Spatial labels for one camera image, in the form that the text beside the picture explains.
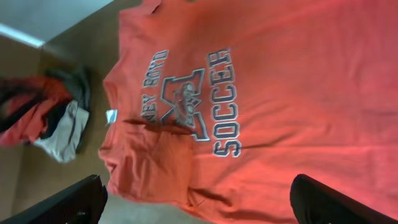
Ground beige folded shirt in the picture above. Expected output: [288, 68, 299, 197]
[33, 100, 90, 164]

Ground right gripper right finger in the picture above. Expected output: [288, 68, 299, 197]
[290, 174, 397, 224]

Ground grey folded shirt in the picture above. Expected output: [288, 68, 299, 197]
[40, 69, 90, 152]

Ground red folded shirt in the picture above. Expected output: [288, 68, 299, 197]
[1, 77, 73, 147]

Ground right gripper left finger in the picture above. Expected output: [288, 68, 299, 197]
[1, 174, 108, 224]

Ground orange soccer t-shirt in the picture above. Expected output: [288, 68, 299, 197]
[99, 0, 397, 223]

